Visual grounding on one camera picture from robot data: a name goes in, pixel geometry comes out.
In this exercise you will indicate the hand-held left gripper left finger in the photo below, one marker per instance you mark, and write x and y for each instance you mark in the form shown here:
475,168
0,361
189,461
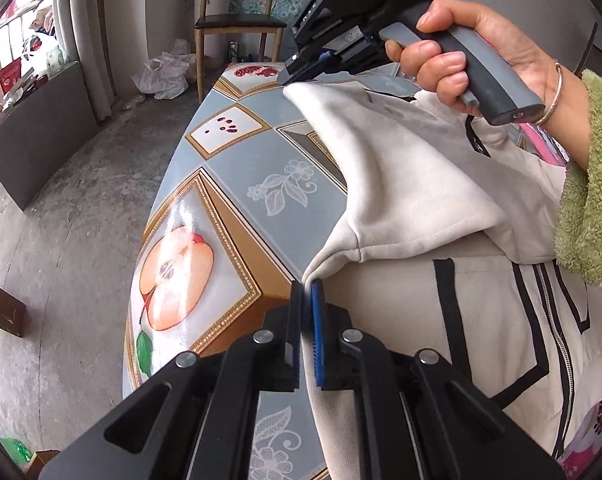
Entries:
293,340

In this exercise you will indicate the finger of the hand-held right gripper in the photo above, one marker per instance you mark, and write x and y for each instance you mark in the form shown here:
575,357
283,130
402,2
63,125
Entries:
306,67

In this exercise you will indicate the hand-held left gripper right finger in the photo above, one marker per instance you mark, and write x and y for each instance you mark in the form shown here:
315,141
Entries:
316,330

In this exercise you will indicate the cream zip jacket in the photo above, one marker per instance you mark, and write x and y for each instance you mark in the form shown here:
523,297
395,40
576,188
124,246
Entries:
406,160

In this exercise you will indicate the person's right forearm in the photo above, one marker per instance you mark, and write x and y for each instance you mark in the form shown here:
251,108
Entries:
596,185

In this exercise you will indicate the person's right hand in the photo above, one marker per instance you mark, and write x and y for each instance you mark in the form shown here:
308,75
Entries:
521,55

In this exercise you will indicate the wooden chair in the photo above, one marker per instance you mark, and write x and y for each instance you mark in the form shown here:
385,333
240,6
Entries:
241,22

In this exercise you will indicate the fruit-print tablecloth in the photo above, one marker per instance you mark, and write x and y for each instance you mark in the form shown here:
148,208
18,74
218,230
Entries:
261,150

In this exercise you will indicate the white plastic bag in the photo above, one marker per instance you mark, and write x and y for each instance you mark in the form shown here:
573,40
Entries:
166,75

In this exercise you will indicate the white curtain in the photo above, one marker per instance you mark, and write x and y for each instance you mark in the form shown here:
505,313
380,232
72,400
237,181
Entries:
86,35

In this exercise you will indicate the white printed bag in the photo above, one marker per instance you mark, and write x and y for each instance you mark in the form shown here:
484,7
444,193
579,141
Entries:
43,55

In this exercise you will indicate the cardboard box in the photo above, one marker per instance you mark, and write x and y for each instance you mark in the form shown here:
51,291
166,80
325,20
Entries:
43,460

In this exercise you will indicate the grey cabinet with clutter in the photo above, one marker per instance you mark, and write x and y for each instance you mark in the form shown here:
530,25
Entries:
36,135

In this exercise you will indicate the brown box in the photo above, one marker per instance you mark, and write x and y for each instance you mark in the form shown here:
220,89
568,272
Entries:
3,310

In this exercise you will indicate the red box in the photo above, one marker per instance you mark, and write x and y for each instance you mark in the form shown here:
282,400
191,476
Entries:
10,77

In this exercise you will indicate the pink floral blanket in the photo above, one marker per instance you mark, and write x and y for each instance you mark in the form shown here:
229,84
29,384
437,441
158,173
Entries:
601,425

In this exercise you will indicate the metal window railing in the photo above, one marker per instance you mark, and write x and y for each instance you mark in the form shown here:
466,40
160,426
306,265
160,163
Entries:
6,40

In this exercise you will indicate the green plastic bag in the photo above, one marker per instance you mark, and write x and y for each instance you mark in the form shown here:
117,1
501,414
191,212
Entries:
13,452

